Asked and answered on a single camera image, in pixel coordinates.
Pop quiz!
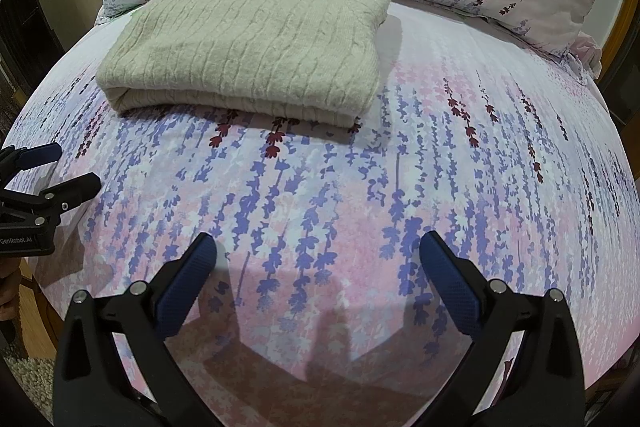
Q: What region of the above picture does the cream knitted sweater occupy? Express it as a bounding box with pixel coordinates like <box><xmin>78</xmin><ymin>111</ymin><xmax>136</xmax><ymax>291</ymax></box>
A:
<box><xmin>96</xmin><ymin>0</ymin><xmax>395</xmax><ymax>128</ymax></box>

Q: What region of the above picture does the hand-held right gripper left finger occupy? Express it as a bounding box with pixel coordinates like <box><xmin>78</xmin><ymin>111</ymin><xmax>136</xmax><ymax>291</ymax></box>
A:
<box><xmin>52</xmin><ymin>232</ymin><xmax>219</xmax><ymax>427</ymax></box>

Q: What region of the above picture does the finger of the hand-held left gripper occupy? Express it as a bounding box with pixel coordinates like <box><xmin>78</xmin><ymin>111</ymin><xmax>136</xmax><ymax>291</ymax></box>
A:
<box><xmin>0</xmin><ymin>172</ymin><xmax>103</xmax><ymax>224</ymax></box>
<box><xmin>0</xmin><ymin>143</ymin><xmax>64</xmax><ymax>182</ymax></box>

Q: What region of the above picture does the dark wooden furniture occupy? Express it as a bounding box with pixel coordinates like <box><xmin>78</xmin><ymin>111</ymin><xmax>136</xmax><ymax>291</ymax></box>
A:
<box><xmin>0</xmin><ymin>0</ymin><xmax>68</xmax><ymax>145</ymax></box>

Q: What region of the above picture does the speckled rug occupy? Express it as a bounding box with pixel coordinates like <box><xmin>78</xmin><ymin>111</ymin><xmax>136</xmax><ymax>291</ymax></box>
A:
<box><xmin>2</xmin><ymin>354</ymin><xmax>55</xmax><ymax>424</ymax></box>

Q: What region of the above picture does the floral bed sheet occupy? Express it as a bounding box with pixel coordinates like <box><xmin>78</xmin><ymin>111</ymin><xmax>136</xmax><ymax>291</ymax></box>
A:
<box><xmin>10</xmin><ymin>0</ymin><xmax>640</xmax><ymax>427</ymax></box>

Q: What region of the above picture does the wooden headboard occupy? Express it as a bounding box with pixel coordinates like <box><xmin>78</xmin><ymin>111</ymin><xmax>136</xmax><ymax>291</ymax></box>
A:
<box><xmin>596</xmin><ymin>0</ymin><xmax>640</xmax><ymax>130</ymax></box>

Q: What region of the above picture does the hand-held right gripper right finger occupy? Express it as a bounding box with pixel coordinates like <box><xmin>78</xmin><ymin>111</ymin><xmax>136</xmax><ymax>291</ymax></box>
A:
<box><xmin>419</xmin><ymin>231</ymin><xmax>587</xmax><ymax>427</ymax></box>

